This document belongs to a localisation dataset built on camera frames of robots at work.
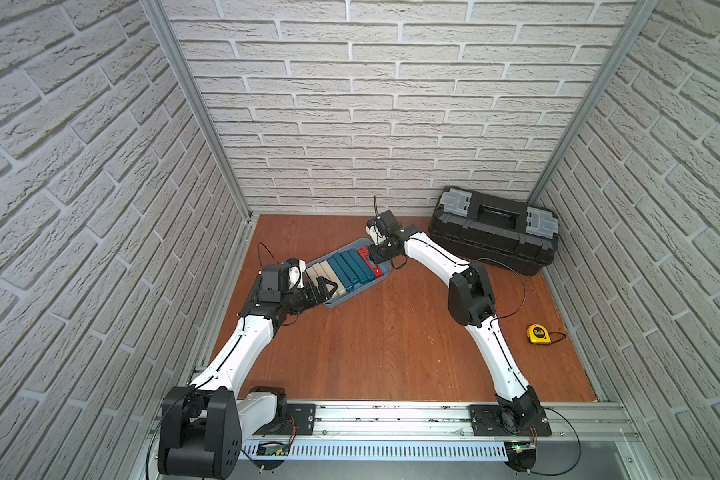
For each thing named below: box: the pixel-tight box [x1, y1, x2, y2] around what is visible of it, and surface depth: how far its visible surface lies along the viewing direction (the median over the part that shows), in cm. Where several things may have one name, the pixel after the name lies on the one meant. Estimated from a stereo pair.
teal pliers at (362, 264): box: [348, 249, 375, 281], surface depth 102 cm
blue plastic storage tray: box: [305, 238, 392, 308], surface depth 101 cm
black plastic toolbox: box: [428, 187, 559, 276], surface depth 97 cm
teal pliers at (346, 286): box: [327, 257, 354, 291], surface depth 100 cm
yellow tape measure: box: [527, 324, 552, 344], surface depth 89 cm
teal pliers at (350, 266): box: [340, 250, 360, 284], surface depth 102 cm
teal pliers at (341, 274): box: [327, 257, 353, 290], surface depth 100 cm
